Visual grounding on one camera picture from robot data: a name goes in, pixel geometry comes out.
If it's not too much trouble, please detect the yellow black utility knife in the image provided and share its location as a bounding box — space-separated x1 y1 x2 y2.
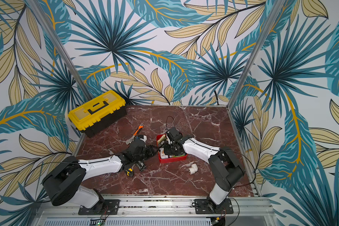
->
125 168 134 178

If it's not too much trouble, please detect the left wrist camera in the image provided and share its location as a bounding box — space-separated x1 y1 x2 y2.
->
137 135 147 143

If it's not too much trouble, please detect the white drycake cookie packet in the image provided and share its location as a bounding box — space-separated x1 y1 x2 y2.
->
159 148 169 159

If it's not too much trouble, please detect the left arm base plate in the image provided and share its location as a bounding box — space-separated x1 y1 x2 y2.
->
78 199 120 215

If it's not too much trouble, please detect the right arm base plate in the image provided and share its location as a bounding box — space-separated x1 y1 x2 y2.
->
192 197 234 215

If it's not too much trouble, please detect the white pipe elbow fitting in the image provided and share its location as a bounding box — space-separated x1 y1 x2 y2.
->
188 164 198 175

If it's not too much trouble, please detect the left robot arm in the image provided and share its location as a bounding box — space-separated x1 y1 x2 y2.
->
42 139 160 210

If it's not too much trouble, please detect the yellow black toolbox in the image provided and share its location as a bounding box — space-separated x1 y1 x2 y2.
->
68 90 127 137

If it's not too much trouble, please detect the black cookie packet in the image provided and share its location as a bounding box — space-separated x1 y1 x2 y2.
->
136 161 146 172

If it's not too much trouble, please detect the aluminium front rail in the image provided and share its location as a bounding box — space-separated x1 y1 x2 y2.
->
32 195 279 226

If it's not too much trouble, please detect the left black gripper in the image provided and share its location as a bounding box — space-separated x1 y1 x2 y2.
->
134 144 160 163

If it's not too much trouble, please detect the red storage box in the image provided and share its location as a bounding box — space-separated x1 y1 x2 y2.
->
156 134 187 163

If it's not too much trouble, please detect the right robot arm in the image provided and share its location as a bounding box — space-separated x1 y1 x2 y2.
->
157 127 245 207

